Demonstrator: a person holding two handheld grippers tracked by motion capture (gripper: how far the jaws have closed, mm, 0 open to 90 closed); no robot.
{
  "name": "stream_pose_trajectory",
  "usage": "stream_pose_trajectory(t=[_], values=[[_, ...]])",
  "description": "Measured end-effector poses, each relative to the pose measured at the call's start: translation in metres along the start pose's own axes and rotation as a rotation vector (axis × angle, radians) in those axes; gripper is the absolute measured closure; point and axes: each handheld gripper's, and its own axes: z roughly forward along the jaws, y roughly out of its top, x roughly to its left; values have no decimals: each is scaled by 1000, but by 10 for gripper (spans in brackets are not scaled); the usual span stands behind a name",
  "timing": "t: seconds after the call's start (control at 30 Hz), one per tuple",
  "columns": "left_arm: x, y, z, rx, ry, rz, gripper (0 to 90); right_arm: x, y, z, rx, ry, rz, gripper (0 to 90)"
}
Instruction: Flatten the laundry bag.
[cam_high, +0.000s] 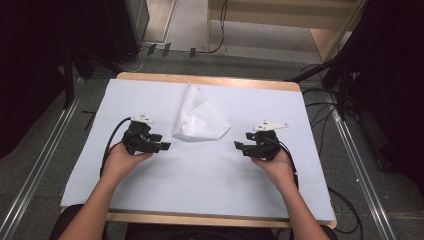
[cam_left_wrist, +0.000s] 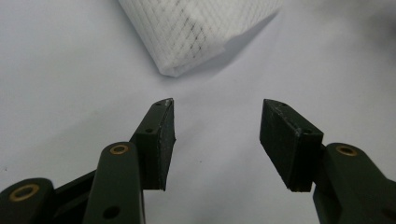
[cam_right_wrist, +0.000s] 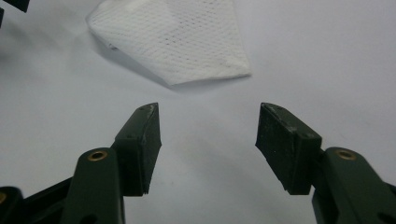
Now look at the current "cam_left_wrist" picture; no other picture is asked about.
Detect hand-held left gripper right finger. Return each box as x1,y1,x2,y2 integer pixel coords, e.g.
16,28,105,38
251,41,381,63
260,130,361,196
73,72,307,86
259,98,325,193

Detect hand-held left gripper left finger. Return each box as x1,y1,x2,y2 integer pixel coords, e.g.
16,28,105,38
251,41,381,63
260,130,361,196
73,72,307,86
129,97,177,191

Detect white mesh laundry bag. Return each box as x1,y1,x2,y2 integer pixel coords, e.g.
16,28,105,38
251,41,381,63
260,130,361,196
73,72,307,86
117,0,283,78

